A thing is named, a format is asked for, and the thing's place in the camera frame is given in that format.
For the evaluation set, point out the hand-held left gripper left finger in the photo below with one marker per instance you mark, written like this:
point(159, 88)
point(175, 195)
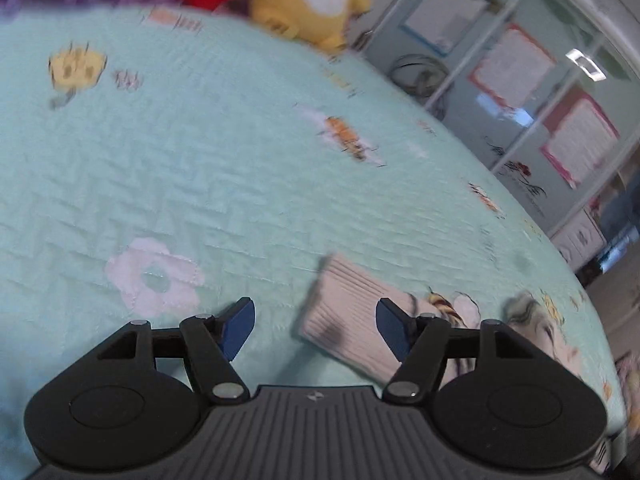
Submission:
point(237, 327)

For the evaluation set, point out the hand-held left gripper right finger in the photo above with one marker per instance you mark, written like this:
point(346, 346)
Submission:
point(395, 327)

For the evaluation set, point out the mint quilted bed cover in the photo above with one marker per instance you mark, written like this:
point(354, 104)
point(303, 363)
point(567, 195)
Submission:
point(200, 160)

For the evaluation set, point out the blue-bordered wall poster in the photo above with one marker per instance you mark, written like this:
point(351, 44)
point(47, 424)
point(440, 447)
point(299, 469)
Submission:
point(445, 15)

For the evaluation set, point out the white drawer cabinet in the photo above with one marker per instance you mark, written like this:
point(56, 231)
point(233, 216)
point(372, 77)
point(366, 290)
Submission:
point(580, 240)

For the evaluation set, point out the white black-striped knit sweater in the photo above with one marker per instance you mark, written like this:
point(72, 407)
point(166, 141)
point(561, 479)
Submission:
point(345, 310)

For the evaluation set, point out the pink-bordered wall poster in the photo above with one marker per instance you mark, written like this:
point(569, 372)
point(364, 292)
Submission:
point(580, 140)

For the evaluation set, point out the red-bordered wall poster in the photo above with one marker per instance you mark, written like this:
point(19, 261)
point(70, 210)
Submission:
point(512, 67)

